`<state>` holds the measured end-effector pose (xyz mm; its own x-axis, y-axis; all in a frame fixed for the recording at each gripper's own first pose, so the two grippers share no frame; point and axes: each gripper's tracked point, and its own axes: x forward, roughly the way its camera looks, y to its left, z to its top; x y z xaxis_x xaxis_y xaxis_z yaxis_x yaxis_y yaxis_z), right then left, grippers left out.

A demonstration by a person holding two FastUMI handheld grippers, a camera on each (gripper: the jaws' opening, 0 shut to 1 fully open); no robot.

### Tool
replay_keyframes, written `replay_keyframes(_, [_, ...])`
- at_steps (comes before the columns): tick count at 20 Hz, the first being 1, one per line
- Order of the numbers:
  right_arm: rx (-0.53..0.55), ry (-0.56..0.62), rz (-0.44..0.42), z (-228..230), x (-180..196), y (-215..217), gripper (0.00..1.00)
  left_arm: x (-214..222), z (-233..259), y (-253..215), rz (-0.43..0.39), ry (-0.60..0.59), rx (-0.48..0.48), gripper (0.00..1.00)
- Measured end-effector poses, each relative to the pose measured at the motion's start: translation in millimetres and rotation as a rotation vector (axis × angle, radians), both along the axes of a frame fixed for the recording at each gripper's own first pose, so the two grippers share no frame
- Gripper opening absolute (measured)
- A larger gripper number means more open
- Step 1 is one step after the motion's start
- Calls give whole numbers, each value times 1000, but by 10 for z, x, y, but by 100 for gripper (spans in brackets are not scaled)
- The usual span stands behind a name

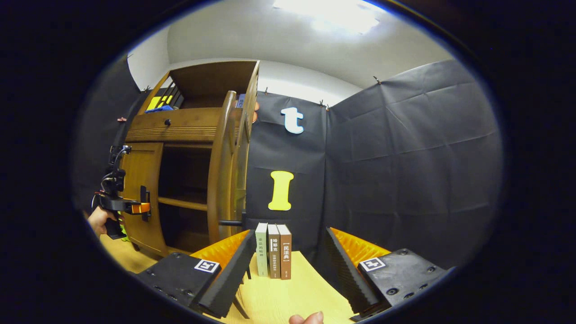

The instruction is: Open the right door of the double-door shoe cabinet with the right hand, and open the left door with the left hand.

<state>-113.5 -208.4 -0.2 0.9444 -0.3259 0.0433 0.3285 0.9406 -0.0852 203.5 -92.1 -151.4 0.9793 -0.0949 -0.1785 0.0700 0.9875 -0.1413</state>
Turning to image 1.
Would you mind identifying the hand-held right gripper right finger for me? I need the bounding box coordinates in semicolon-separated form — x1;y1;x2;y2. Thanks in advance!
325;227;450;317

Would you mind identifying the wooden cabinet drawer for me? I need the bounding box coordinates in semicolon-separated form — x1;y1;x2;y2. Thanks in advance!
125;108;243;144

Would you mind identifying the wooden cabinet shelf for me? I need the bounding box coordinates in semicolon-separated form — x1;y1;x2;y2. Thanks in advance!
157;197;210;212

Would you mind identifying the grey-brown book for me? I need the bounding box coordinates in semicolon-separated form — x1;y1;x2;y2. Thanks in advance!
267;224;282;279

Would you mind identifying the pale green book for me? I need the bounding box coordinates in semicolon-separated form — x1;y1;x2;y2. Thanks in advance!
255;223;269;277

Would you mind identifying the black backdrop cloth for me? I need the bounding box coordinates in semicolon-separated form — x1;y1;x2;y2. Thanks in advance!
72;54;504;270

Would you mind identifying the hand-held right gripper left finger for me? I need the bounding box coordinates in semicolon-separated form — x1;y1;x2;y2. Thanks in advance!
135;229;257;319

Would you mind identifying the brown book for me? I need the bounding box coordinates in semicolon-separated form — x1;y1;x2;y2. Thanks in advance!
276;224;292;280

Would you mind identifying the wooden double-door shoe cabinet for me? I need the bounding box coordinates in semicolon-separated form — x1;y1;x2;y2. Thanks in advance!
118;60;261;259

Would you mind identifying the wooden shoe cabinet door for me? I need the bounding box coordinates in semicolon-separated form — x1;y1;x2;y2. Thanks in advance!
207;90;247;246
121;142;165;257

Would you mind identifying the black door handle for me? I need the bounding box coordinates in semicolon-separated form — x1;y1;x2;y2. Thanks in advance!
219;211;248;227
140;185;151;222

